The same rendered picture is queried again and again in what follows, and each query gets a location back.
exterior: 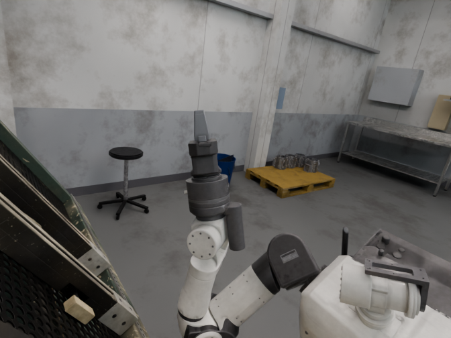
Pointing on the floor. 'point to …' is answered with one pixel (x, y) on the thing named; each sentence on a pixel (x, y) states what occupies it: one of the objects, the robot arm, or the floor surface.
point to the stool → (124, 153)
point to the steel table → (405, 137)
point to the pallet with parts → (291, 175)
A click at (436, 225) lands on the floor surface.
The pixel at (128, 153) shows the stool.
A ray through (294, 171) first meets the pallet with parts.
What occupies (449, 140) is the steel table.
